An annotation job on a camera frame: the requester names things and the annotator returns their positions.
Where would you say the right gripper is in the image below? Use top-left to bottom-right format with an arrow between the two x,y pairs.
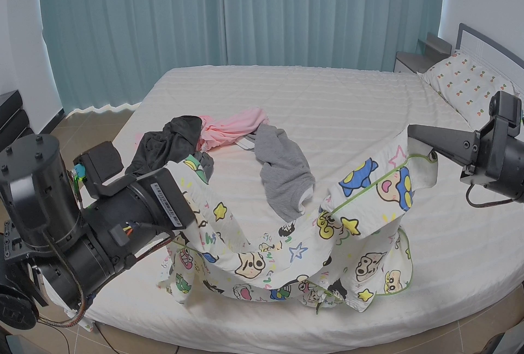
407,119 -> 524,203

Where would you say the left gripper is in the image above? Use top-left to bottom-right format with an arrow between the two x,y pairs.
84,168 -> 196,268

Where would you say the white printed pyjama top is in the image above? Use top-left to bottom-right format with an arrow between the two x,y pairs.
157,135 -> 439,314

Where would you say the bed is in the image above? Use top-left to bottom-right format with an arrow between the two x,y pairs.
78,23 -> 524,354

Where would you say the white printed pillow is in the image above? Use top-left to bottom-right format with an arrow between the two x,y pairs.
418,50 -> 520,132

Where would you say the black garment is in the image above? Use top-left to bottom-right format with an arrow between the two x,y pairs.
125,115 -> 205,181

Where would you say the dark grey garment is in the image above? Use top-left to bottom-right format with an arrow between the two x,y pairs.
196,152 -> 215,184

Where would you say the grey bedside table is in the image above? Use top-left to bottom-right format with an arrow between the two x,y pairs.
394,32 -> 453,75

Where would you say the pink garment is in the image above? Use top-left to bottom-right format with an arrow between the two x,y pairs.
135,107 -> 269,152

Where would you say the black chest of drawers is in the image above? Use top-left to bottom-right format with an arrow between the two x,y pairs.
0,90 -> 35,148

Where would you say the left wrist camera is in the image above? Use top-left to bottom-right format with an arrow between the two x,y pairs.
74,141 -> 142,199

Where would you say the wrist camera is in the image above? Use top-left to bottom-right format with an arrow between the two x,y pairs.
74,141 -> 142,199
486,90 -> 523,129

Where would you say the black cable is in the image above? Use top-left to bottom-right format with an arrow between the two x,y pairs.
466,184 -> 524,209
37,231 -> 97,330

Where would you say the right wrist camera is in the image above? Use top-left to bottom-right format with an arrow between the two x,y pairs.
486,90 -> 523,129

